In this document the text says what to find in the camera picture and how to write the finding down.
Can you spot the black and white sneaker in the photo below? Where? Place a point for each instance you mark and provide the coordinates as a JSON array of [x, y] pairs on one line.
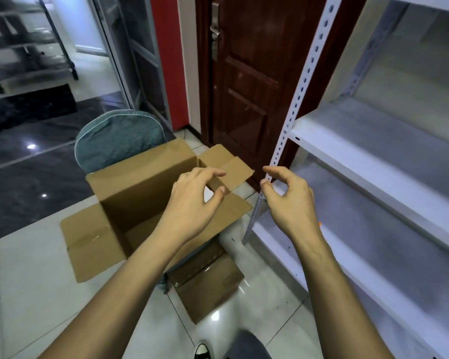
[[203, 351]]

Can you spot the person's left forearm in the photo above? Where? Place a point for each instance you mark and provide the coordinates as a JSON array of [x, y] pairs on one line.
[[112, 306]]

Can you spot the person's right hand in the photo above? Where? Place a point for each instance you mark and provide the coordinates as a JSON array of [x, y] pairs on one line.
[[291, 209]]

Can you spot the dark floor mat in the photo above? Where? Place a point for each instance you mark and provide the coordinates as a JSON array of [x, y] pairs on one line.
[[30, 108]]

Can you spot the person's right forearm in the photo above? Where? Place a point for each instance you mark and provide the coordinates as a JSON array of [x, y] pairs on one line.
[[344, 306]]

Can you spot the teal fabric chair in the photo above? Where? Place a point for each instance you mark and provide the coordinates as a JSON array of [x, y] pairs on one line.
[[120, 138]]

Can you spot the dark wooden door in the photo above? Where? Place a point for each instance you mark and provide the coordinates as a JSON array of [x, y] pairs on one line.
[[269, 71]]

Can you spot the metal trolley cart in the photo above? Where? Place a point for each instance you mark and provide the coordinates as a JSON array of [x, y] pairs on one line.
[[23, 41]]

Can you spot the person's grey trouser legs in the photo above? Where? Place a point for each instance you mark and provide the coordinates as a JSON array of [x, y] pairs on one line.
[[247, 346]]

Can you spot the person's left hand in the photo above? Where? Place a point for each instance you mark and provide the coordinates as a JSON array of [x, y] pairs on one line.
[[187, 209]]

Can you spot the large brown cardboard box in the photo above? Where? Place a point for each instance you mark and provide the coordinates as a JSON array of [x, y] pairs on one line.
[[135, 187]]

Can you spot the glass door with metal frame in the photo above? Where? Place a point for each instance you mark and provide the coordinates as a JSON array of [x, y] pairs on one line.
[[135, 56]]

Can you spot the white metal shelving rack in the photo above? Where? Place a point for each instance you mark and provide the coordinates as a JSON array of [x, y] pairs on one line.
[[381, 175]]

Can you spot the small printed brown carton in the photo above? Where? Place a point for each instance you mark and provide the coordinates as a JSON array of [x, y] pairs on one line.
[[209, 284]]

